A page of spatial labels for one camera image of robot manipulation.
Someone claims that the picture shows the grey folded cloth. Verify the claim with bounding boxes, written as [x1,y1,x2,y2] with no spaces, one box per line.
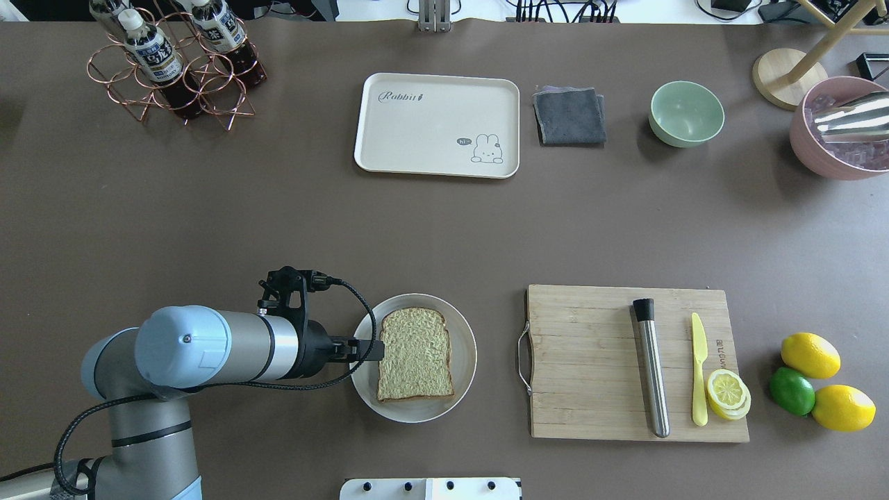
[533,85,607,146]

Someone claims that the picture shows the white round plate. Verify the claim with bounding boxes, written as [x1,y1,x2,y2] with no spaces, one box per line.
[351,292,477,424]

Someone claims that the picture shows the lemon slices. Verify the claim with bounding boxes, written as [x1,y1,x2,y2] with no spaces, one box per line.
[706,368,751,421]

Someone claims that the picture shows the wooden mug tree stand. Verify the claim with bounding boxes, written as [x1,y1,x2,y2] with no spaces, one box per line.
[751,1,887,111]

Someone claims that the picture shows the yellow plastic knife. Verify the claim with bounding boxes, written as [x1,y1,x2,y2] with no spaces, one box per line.
[691,312,708,426]

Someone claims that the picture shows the steel muddler with black cap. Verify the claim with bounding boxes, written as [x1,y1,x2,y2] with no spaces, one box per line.
[632,298,671,439]

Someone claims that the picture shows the tea bottle back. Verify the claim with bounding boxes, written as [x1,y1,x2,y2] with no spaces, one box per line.
[88,0,131,42]

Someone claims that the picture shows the bread slice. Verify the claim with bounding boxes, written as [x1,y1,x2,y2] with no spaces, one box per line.
[376,307,455,402]

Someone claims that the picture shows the metal scoop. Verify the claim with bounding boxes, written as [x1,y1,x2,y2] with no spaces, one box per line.
[813,91,888,143]

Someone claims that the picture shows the pink bowl with ice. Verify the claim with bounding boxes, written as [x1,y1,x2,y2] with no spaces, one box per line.
[790,76,888,180]

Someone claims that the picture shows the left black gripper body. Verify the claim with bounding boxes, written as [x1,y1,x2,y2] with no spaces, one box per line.
[297,320,347,378]

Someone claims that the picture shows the green lime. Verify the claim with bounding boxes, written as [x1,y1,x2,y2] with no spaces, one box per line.
[768,367,816,417]

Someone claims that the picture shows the tea bottle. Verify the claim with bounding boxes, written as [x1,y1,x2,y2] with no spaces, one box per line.
[190,1,267,89]
[118,8,203,120]
[88,0,131,42]

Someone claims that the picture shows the tea bottle front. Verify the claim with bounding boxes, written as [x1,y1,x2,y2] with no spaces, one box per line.
[118,8,203,120]

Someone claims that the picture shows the yellow lemon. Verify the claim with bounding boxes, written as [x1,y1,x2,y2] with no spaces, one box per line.
[811,384,876,433]
[781,332,842,379]

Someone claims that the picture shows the copper wire bottle rack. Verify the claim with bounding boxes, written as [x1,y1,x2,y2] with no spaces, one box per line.
[87,1,267,130]

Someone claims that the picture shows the cream rabbit tray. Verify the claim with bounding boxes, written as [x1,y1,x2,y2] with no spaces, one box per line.
[354,72,520,179]

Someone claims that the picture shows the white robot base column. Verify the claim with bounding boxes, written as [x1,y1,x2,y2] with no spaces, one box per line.
[339,476,524,499]

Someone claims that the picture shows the tea bottle middle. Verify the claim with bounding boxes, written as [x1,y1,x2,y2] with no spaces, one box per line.
[190,1,267,89]

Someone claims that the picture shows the wooden cutting board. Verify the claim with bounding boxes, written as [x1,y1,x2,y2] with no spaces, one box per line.
[526,284,749,443]

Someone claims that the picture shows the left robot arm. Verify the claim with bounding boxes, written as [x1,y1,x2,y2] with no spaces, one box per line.
[53,303,385,499]

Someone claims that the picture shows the aluminium frame post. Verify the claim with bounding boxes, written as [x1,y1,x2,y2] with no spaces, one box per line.
[418,0,453,33]

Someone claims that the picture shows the green bowl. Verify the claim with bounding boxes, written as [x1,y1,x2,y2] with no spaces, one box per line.
[648,81,725,148]

